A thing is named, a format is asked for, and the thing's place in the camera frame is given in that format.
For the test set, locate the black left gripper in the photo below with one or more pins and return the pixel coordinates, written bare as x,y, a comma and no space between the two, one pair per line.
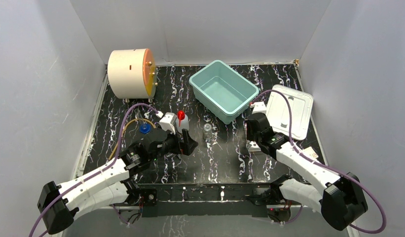
184,143

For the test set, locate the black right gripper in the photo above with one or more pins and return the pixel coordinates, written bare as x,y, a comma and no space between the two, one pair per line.
248,136

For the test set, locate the clear acrylic test tube rack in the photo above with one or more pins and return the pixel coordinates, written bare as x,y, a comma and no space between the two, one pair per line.
253,146

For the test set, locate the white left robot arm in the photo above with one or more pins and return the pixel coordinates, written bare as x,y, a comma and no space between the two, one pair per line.
111,183

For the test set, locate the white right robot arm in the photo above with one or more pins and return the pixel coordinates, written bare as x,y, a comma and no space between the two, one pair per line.
338,198

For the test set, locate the small clear glass jar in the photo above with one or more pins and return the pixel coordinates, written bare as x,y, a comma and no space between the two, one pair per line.
207,131

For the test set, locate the white wash bottle red cap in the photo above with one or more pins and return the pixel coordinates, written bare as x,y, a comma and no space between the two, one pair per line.
182,122

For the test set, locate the white plastic bin lid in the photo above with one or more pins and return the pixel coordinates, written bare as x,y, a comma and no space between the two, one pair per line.
299,104

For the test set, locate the clear glass tube blue stopper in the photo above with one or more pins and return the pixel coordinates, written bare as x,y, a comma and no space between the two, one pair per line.
144,126

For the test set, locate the teal plastic bin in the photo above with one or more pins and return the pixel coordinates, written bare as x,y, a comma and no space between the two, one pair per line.
223,91

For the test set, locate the small paper label card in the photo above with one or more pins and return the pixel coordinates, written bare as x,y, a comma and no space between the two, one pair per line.
310,153

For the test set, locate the cream cylindrical centrifuge machine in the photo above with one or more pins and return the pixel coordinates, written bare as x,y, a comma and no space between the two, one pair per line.
131,74

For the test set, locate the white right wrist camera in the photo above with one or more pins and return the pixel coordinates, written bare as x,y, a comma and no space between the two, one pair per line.
258,107

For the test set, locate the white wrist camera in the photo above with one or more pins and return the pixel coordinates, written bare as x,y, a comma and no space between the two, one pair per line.
168,122
258,107

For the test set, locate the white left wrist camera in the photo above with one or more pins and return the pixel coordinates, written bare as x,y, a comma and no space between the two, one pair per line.
168,122

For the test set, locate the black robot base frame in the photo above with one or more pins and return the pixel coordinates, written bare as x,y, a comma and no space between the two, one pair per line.
205,199

